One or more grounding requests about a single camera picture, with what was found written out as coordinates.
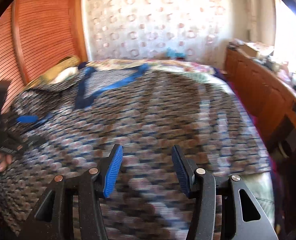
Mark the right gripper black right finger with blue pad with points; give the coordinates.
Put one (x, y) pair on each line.
(242, 215)

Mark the yellow green pillow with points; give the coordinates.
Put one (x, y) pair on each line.
(66, 68)

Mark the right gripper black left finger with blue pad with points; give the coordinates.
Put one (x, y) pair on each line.
(52, 216)

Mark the wooden louvered wardrobe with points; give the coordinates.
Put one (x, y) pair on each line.
(34, 36)

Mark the light blue object behind bed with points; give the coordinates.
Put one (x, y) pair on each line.
(173, 54)

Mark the navy patterned silk scarf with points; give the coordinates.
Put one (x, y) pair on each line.
(146, 114)

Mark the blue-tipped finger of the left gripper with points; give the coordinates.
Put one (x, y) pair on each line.
(27, 119)

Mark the cardboard box on sideboard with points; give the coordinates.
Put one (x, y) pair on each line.
(256, 49)

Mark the long wooden sideboard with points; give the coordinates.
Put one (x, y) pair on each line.
(268, 100)

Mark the person's left hand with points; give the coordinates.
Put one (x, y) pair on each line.
(5, 161)

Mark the white circle-patterned curtain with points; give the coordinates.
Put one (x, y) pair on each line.
(148, 29)

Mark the floral bedspread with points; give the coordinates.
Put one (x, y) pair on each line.
(193, 70)

